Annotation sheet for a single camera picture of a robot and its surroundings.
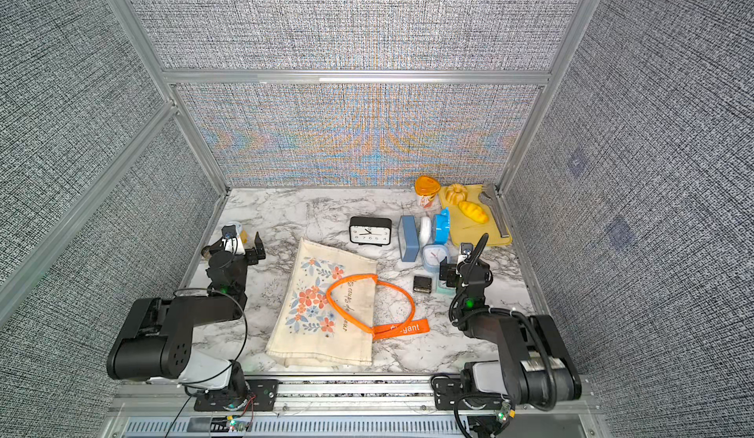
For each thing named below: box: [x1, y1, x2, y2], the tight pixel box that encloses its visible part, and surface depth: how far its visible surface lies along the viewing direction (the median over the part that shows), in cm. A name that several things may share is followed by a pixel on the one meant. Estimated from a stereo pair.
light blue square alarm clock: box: [422, 243, 449, 274], surface depth 99 cm
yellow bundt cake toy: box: [444, 182, 469, 206], surface depth 116 cm
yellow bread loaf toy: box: [457, 201, 489, 224], surface depth 111 cm
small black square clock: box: [412, 275, 432, 294], surface depth 92 cm
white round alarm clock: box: [419, 216, 432, 244], surface depth 99 cm
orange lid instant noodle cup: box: [414, 174, 441, 211], surface depth 109 cm
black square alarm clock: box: [348, 216, 392, 247], surface depth 101 cm
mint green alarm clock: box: [435, 279, 457, 297], surface depth 92 cm
